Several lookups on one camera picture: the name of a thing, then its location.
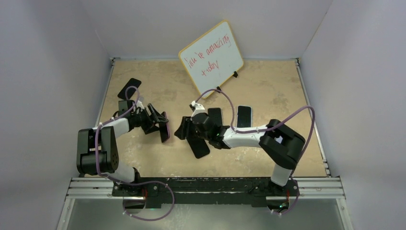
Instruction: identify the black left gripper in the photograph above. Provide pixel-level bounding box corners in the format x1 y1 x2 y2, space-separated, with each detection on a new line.
131 105 167 135

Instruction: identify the black phone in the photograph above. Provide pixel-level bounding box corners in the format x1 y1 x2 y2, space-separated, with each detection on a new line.
117 78 142 100
208 107 223 126
158 112 170 143

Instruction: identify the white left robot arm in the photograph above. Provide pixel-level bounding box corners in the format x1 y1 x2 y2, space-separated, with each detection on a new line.
76 100 170 196

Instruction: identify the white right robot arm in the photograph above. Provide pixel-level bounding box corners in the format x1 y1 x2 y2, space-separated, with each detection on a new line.
174 113 307 195

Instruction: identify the whiteboard with red writing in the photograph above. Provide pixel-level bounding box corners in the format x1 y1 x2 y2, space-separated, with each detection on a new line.
178 20 244 98

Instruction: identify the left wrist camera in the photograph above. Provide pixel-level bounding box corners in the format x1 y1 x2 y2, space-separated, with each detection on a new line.
135 101 145 111

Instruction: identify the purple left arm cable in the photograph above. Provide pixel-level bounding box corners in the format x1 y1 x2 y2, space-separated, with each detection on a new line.
94 85 176 222

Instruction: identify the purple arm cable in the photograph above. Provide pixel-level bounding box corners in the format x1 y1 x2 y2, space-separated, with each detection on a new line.
94 85 176 222
190 89 316 217

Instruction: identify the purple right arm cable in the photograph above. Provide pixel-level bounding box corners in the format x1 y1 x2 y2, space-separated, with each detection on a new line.
190 89 316 217

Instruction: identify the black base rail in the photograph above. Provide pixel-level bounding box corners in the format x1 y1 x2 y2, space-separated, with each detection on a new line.
112 177 299 209

